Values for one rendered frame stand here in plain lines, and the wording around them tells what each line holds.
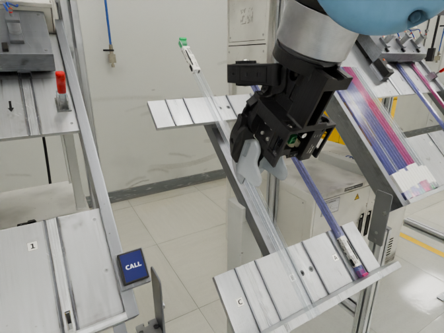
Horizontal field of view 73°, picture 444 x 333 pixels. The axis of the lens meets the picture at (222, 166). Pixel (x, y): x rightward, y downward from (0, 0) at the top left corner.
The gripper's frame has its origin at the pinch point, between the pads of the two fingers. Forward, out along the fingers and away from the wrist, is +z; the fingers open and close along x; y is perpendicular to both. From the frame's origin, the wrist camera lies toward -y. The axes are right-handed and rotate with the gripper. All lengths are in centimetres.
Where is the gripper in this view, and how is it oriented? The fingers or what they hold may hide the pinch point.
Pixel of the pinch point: (246, 172)
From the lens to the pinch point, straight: 45.8
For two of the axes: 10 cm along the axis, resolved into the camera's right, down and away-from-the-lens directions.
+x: 8.6, -1.7, 4.8
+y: 4.6, 6.8, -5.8
